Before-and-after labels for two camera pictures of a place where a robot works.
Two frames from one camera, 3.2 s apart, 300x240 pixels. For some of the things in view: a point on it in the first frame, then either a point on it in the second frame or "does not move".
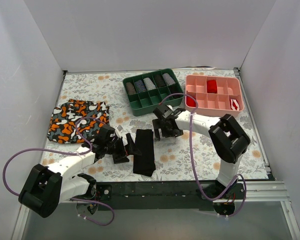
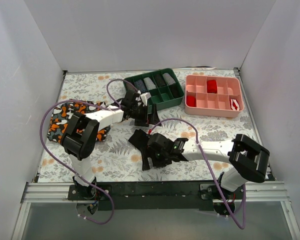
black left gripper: x=123 y=151 -> x=145 y=116
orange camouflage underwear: x=62 y=126 does not move
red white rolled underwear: x=234 y=104 does not move
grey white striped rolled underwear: x=168 y=80 does not move
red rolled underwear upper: x=212 y=86 does not move
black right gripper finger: x=157 y=124 -> x=146 y=153
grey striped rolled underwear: x=149 y=84 does not move
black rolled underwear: x=175 y=88 does not move
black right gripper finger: x=173 y=133 -> x=161 y=162
